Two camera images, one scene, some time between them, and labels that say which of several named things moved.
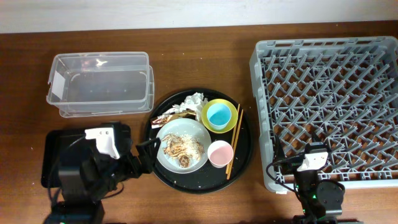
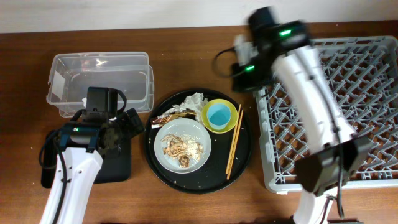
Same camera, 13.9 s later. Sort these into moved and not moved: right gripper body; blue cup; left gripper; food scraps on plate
Moved: left gripper; right gripper body
Not moved: blue cup; food scraps on plate
